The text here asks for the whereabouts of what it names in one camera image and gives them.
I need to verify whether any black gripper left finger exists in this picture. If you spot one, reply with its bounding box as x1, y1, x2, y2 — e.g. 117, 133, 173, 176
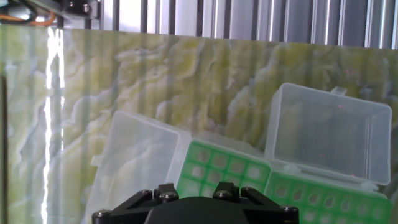
91, 182, 180, 224

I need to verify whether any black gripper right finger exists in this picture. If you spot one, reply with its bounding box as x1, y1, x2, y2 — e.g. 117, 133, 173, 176
213, 182, 300, 224

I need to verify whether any green rack pipette tip box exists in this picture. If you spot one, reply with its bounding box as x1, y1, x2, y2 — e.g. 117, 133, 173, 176
83, 109, 272, 224
262, 82, 394, 224

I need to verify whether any green marble pattern mat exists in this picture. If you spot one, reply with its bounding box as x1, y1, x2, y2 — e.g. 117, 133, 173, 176
0, 24, 398, 224

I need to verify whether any orange tube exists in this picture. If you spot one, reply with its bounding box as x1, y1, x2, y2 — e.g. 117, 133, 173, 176
0, 11, 57, 27

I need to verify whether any black corner bracket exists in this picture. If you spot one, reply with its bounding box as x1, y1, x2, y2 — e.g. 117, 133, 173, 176
62, 0, 102, 17

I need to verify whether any grey aluminium frame rail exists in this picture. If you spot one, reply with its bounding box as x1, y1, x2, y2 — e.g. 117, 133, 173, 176
0, 0, 102, 19

